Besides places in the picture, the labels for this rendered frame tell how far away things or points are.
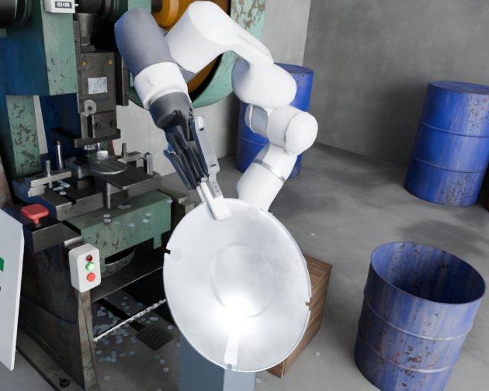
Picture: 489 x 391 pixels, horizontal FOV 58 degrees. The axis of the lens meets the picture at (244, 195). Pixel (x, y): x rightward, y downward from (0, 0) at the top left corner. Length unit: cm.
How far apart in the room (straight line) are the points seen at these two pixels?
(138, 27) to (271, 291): 52
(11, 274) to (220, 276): 123
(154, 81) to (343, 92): 400
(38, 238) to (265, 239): 82
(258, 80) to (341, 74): 371
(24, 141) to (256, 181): 96
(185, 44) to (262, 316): 51
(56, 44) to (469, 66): 348
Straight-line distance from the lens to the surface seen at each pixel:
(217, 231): 76
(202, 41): 85
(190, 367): 148
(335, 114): 477
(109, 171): 161
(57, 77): 149
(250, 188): 119
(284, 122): 115
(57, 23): 147
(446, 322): 175
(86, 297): 159
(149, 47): 84
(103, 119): 161
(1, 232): 187
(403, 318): 174
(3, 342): 202
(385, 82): 452
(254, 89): 104
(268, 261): 80
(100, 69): 161
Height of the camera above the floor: 137
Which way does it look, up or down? 24 degrees down
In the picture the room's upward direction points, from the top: 5 degrees clockwise
